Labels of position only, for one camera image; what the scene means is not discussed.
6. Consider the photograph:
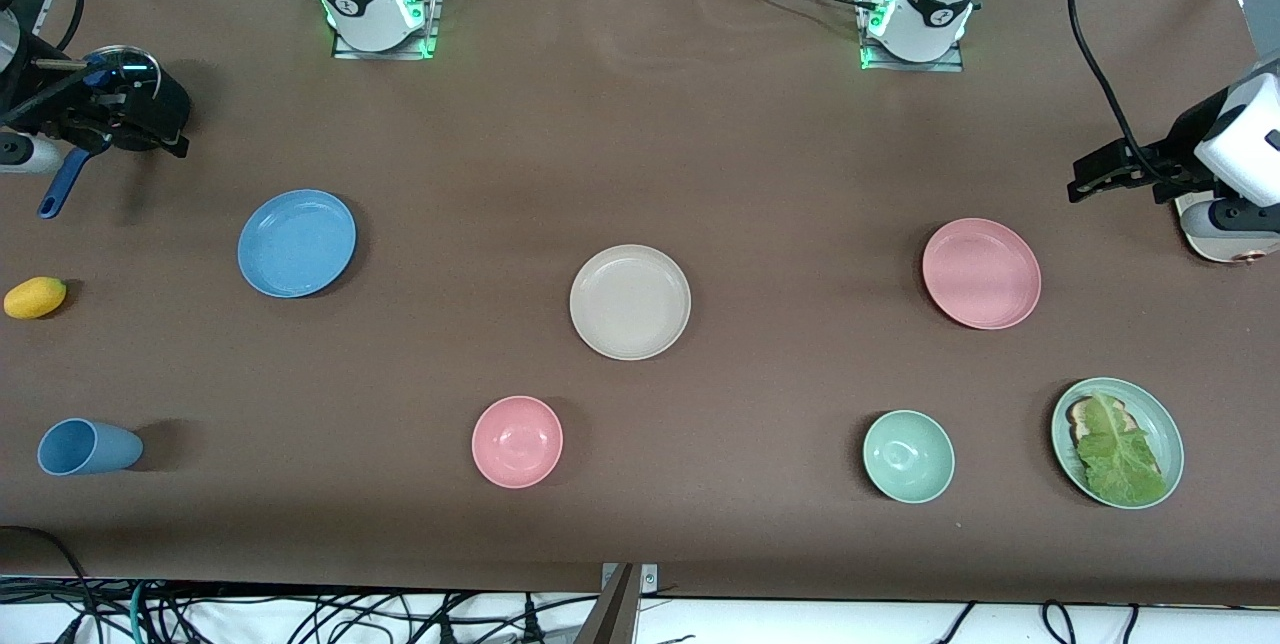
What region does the toasted bread slice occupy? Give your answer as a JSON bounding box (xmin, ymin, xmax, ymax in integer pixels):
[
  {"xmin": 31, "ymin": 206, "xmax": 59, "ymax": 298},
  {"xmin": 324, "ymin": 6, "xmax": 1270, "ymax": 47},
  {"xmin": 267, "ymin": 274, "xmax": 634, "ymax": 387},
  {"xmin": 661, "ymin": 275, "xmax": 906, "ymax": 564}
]
[{"xmin": 1066, "ymin": 397, "xmax": 1131, "ymax": 445}]

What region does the dark blue saucepan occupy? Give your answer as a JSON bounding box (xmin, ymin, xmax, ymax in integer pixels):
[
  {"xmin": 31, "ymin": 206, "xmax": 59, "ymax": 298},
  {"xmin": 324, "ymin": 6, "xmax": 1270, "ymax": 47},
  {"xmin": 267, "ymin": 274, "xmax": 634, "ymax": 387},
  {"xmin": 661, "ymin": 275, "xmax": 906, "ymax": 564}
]
[{"xmin": 37, "ymin": 44, "xmax": 192, "ymax": 221}]

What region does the small metal table bracket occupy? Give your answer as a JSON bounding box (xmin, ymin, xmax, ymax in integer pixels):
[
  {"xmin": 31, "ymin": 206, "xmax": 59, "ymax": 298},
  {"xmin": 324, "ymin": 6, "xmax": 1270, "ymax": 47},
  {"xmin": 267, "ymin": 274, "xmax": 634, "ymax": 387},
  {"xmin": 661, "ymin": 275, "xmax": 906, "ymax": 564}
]
[{"xmin": 600, "ymin": 563, "xmax": 660, "ymax": 596}]

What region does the beige board with copper ring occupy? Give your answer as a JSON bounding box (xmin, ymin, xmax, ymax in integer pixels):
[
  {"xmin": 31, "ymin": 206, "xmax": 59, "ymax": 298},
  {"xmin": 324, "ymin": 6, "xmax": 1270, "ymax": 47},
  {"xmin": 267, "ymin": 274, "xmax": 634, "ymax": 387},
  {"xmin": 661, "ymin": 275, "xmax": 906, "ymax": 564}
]
[{"xmin": 1180, "ymin": 186, "xmax": 1280, "ymax": 266}]

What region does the green lettuce leaf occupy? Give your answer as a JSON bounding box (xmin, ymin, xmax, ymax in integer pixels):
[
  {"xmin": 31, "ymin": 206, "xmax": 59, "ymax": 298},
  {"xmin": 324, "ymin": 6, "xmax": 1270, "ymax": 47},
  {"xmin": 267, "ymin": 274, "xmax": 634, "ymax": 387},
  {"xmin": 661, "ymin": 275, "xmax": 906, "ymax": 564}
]
[{"xmin": 1075, "ymin": 389, "xmax": 1169, "ymax": 507}]

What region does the yellow lemon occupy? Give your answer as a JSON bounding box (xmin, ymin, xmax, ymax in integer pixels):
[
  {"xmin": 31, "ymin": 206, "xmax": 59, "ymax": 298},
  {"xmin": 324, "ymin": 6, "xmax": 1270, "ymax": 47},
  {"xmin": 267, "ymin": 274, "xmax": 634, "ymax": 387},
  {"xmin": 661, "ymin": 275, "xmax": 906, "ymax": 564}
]
[{"xmin": 3, "ymin": 276, "xmax": 68, "ymax": 320}]

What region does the pink bowl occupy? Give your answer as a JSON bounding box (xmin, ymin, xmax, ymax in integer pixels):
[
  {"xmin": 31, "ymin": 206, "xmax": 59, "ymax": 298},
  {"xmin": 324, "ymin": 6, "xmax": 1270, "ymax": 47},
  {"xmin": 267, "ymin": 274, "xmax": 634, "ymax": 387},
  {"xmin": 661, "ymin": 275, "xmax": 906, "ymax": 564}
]
[{"xmin": 471, "ymin": 395, "xmax": 564, "ymax": 490}]

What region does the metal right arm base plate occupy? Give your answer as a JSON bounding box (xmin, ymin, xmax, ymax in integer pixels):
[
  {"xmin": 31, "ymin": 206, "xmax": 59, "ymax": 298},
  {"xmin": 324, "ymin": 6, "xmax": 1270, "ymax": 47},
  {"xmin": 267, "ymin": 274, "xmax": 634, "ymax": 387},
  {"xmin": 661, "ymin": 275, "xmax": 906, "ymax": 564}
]
[{"xmin": 332, "ymin": 24, "xmax": 440, "ymax": 61}]

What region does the beige plate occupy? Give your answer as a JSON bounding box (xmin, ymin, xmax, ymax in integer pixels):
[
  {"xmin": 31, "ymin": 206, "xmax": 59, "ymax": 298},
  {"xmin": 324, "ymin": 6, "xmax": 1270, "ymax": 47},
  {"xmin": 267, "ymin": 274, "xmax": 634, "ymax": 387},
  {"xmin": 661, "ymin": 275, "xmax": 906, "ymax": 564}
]
[{"xmin": 569, "ymin": 244, "xmax": 693, "ymax": 362}]

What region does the green plate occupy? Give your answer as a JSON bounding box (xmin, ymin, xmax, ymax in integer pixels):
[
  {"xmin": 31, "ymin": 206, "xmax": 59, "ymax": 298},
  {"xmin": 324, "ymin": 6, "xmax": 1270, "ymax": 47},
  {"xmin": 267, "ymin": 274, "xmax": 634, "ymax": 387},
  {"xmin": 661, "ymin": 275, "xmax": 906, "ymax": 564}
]
[{"xmin": 1050, "ymin": 377, "xmax": 1186, "ymax": 510}]

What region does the brown table cover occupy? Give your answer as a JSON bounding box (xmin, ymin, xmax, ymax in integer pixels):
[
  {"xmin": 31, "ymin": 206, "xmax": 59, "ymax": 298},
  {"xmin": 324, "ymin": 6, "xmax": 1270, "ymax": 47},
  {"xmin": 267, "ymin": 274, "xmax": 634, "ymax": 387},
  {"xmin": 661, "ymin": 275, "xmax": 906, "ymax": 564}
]
[{"xmin": 0, "ymin": 0, "xmax": 1280, "ymax": 607}]

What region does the blue plate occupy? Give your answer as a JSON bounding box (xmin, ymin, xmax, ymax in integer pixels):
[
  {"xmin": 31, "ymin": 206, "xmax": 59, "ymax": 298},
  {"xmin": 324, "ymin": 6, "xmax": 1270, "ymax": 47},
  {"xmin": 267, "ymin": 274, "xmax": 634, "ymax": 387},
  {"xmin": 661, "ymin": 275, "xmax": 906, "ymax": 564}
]
[{"xmin": 237, "ymin": 188, "xmax": 358, "ymax": 299}]

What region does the pink plate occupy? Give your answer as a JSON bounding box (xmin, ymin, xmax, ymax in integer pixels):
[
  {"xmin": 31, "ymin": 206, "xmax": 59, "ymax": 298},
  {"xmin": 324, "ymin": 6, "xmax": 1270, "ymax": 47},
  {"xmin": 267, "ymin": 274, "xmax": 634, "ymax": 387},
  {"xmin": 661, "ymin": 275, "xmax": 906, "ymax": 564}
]
[{"xmin": 921, "ymin": 217, "xmax": 1043, "ymax": 331}]

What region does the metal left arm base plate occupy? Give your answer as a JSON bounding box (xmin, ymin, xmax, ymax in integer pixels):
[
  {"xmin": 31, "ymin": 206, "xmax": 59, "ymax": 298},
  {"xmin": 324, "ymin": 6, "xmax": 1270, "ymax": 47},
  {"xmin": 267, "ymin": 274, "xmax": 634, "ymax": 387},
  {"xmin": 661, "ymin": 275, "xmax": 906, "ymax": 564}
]
[{"xmin": 860, "ymin": 42, "xmax": 964, "ymax": 74}]

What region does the dark slanted support bar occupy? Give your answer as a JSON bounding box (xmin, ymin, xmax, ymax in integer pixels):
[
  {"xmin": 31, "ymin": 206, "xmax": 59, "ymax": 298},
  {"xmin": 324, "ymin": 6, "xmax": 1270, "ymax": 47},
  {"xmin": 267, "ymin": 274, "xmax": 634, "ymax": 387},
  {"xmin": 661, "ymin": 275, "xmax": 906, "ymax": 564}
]
[{"xmin": 574, "ymin": 564, "xmax": 642, "ymax": 644}]

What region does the blue cup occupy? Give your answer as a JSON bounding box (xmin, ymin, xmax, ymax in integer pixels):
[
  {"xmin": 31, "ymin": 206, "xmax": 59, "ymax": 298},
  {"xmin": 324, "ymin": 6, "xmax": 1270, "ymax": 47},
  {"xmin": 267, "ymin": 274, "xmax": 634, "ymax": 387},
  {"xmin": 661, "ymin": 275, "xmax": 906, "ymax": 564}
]
[{"xmin": 37, "ymin": 418, "xmax": 144, "ymax": 477}]

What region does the green bowl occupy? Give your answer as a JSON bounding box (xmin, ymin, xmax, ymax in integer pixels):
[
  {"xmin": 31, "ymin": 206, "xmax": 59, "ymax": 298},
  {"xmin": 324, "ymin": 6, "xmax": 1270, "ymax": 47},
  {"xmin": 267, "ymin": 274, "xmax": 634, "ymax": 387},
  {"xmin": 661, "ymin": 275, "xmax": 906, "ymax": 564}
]
[{"xmin": 862, "ymin": 409, "xmax": 956, "ymax": 505}]

